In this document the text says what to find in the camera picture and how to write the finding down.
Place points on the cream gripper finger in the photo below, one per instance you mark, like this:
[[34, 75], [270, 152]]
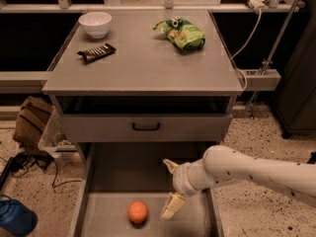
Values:
[[173, 204], [171, 166]]

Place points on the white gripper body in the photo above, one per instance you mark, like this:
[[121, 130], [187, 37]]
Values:
[[181, 178]]

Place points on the orange fruit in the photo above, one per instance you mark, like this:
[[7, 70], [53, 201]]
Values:
[[137, 211]]

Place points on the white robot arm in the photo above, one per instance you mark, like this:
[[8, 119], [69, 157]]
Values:
[[221, 165]]

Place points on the grey top drawer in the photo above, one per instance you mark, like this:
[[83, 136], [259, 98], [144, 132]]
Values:
[[117, 128]]

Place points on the open grey middle drawer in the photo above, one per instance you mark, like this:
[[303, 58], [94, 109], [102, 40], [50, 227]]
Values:
[[119, 173]]

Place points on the grey drawer cabinet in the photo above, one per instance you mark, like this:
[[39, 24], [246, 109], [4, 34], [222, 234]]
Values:
[[147, 75]]

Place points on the clear plastic bin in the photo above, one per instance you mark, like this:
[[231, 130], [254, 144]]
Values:
[[53, 140]]

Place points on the black wheeled stand base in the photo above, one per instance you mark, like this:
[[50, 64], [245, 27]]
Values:
[[312, 159]]

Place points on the green chip bag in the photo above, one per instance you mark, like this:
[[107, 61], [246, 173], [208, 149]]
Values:
[[181, 33]]

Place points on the dark chocolate bar wrapper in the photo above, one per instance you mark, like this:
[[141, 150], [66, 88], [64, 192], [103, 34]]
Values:
[[96, 53]]

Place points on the brown fabric bag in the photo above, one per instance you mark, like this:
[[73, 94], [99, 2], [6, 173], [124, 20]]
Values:
[[31, 122]]

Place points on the blue water jug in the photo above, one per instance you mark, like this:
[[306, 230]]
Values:
[[16, 218]]

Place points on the white ceramic bowl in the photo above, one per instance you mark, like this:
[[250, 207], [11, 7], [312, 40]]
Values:
[[96, 24]]

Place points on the metal stand pole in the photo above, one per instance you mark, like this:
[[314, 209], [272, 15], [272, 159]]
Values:
[[262, 71]]

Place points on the black drawer handle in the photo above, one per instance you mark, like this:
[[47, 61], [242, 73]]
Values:
[[145, 128]]

